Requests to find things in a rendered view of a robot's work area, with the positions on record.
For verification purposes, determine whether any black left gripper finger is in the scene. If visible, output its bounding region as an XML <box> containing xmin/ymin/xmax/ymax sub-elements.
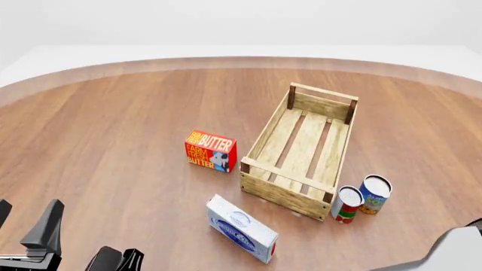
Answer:
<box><xmin>0</xmin><ymin>199</ymin><xmax>14</xmax><ymax>227</ymax></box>
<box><xmin>20</xmin><ymin>199</ymin><xmax>65</xmax><ymax>257</ymax></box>

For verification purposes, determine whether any red tomato tin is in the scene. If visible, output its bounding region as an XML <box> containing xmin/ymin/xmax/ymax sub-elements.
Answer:
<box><xmin>331</xmin><ymin>185</ymin><xmax>365</xmax><ymax>225</ymax></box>

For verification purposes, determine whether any blue soup tin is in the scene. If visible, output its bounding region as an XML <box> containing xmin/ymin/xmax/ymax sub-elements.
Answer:
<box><xmin>358</xmin><ymin>174</ymin><xmax>393</xmax><ymax>215</ymax></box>

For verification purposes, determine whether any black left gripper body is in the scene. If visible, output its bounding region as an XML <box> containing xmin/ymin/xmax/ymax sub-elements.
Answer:
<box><xmin>0</xmin><ymin>251</ymin><xmax>63</xmax><ymax>271</ymax></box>

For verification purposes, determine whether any white and blue box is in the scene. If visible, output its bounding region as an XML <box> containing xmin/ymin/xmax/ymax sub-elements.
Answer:
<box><xmin>205</xmin><ymin>193</ymin><xmax>280</xmax><ymax>265</ymax></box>

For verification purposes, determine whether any red butter box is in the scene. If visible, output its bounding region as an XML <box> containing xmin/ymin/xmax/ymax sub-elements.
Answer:
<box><xmin>184</xmin><ymin>129</ymin><xmax>238</xmax><ymax>174</ymax></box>

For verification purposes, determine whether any wooden slat tray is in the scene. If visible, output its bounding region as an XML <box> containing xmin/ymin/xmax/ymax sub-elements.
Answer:
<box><xmin>239</xmin><ymin>81</ymin><xmax>359</xmax><ymax>223</ymax></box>

